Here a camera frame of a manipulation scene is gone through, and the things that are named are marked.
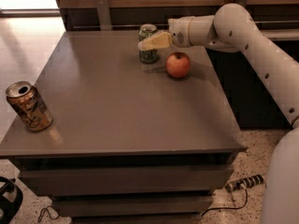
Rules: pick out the grey drawer cabinet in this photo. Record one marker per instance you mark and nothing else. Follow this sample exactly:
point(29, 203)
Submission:
point(128, 144)

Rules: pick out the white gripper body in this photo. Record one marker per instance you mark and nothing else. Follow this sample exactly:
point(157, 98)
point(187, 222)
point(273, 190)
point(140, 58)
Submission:
point(178, 32)

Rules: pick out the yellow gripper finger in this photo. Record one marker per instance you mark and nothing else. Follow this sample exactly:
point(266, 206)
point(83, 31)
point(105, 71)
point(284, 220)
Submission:
point(160, 40)

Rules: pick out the black chair base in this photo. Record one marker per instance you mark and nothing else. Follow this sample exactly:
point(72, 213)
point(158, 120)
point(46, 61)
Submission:
point(10, 199)

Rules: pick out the left metal wall bracket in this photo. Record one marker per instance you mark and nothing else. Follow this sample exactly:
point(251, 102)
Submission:
point(103, 14)

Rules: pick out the orange soda can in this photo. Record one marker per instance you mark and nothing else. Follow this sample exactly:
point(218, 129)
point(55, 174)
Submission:
point(27, 102)

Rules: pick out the green soda can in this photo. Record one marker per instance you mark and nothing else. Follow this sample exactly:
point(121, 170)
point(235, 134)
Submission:
point(149, 56)

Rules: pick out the white power strip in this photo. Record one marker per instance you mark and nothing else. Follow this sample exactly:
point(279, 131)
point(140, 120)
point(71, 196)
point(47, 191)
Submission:
point(247, 182)

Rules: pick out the red apple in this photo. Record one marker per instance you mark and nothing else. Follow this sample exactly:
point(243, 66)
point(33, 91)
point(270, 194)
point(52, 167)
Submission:
point(178, 64)

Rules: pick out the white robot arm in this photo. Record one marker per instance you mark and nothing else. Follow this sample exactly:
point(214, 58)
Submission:
point(232, 29)

